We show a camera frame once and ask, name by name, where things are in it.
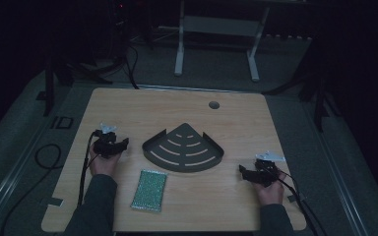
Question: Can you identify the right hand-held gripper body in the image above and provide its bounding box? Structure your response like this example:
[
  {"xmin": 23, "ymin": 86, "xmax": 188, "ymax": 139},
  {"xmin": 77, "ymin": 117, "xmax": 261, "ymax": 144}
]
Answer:
[{"xmin": 251, "ymin": 150, "xmax": 286, "ymax": 189}]

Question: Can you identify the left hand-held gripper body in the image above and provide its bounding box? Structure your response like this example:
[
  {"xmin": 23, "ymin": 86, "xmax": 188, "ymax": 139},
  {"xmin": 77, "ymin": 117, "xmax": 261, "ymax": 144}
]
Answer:
[{"xmin": 93, "ymin": 123, "xmax": 120, "ymax": 160}]

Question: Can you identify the person's left hand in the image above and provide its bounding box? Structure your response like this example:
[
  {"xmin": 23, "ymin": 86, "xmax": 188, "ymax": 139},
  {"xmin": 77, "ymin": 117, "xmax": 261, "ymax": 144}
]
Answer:
[{"xmin": 89, "ymin": 144, "xmax": 123, "ymax": 178}]

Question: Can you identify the person's right hand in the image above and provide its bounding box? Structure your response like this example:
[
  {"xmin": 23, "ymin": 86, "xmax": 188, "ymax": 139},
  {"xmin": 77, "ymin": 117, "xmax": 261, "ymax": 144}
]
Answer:
[{"xmin": 253, "ymin": 170, "xmax": 287, "ymax": 207}]

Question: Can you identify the black floor socket plate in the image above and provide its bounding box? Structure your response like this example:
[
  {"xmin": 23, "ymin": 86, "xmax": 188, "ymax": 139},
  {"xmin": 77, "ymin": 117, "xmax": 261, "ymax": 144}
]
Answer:
[{"xmin": 50, "ymin": 115, "xmax": 75, "ymax": 131}]

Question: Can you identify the green glitter sponge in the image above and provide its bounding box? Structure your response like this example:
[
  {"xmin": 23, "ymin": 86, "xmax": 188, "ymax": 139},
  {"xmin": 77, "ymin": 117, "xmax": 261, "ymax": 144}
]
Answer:
[{"xmin": 130, "ymin": 168, "xmax": 168, "ymax": 212}]

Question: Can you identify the black metal corner shelf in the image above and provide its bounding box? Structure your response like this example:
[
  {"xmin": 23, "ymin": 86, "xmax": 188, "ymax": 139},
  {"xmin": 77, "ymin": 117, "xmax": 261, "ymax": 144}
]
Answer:
[{"xmin": 142, "ymin": 122, "xmax": 225, "ymax": 173}]

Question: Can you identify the black metal stand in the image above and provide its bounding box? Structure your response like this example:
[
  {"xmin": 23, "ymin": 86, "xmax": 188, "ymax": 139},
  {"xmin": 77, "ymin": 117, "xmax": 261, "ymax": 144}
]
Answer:
[
  {"xmin": 35, "ymin": 55, "xmax": 77, "ymax": 118},
  {"xmin": 297, "ymin": 48, "xmax": 343, "ymax": 134}
]

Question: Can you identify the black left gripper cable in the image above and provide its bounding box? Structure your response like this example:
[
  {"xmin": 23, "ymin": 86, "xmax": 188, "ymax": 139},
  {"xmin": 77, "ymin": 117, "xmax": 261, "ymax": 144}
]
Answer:
[{"xmin": 77, "ymin": 129, "xmax": 103, "ymax": 207}]

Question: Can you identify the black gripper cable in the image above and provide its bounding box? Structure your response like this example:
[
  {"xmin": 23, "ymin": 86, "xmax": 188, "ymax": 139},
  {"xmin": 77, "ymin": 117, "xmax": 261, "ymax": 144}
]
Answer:
[
  {"xmin": 77, "ymin": 129, "xmax": 103, "ymax": 207},
  {"xmin": 269, "ymin": 164, "xmax": 329, "ymax": 236}
]

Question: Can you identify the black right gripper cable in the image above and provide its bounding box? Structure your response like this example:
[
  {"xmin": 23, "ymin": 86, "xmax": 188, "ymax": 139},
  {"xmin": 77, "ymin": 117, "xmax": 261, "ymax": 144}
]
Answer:
[{"xmin": 269, "ymin": 164, "xmax": 329, "ymax": 236}]

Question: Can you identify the black floor cable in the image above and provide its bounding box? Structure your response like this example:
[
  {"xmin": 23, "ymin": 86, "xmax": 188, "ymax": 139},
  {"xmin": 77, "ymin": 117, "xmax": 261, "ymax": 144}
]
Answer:
[{"xmin": 0, "ymin": 143, "xmax": 63, "ymax": 236}]

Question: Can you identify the black hanging cable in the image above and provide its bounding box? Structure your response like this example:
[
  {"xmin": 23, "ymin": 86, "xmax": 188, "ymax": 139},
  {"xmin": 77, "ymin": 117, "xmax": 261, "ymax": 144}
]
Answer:
[{"xmin": 123, "ymin": 42, "xmax": 141, "ymax": 90}]

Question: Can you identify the white metal table frame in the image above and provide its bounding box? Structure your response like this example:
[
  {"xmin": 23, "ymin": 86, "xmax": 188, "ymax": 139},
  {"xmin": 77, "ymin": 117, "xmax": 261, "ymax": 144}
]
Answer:
[{"xmin": 173, "ymin": 0, "xmax": 271, "ymax": 83}]

